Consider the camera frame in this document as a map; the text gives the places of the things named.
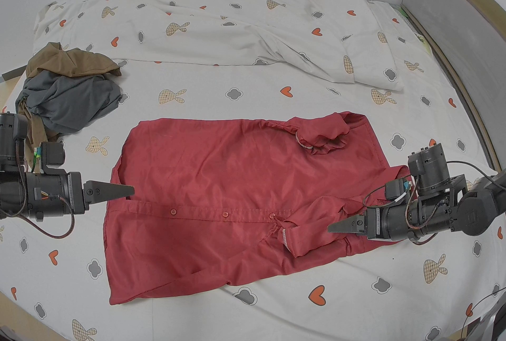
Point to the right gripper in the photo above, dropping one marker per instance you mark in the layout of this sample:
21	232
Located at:
399	223

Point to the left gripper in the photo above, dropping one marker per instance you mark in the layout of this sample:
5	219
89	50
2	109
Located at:
47	195

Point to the red shirt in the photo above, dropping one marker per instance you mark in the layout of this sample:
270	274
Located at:
217	157

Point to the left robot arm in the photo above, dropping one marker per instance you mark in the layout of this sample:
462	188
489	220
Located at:
12	142

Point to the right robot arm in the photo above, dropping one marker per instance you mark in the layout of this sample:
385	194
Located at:
429	165

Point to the bed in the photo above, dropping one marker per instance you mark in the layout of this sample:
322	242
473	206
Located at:
178	315

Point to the grey garment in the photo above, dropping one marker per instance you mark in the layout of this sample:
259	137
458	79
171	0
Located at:
67	98

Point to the brown garment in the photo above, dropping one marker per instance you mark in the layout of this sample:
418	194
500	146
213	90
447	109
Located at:
71	61

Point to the white printed pillow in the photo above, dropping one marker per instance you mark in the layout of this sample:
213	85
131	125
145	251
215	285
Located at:
389	55

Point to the white printed quilt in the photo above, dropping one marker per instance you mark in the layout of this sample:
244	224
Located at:
197	31

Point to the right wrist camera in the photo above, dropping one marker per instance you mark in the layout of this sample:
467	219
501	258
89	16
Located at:
397	188

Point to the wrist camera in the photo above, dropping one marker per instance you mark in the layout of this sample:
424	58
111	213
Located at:
397	188
53	153

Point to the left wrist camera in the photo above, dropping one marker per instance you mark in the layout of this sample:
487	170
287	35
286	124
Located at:
53	153

